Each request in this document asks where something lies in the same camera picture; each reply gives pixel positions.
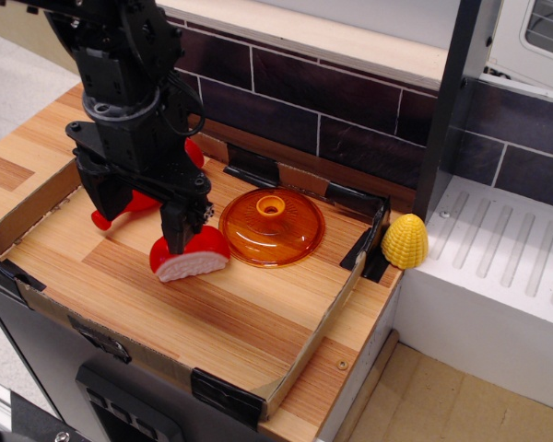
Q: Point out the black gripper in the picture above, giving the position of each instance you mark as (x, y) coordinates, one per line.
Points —
(112, 162)

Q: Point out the red hot sauce bottle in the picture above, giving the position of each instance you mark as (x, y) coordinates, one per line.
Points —
(139, 201)

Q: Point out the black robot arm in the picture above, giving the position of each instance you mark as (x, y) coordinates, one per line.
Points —
(138, 108)

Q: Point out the cardboard fence with black tape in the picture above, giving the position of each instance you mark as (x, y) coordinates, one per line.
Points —
(245, 325)

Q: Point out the red and white sushi toy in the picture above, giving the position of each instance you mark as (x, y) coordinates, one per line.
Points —
(207, 252)

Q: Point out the orange transparent pot lid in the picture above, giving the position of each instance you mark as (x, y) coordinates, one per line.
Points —
(272, 227)

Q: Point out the yellow corn toy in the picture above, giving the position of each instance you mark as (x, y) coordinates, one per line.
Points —
(406, 244)

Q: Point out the white ridged sink drainboard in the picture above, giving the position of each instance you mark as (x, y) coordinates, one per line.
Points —
(482, 301)

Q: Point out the white appliance with vent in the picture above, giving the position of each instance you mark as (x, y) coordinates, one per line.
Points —
(522, 42)

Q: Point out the black vertical post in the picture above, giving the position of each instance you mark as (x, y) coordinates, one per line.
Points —
(467, 56)

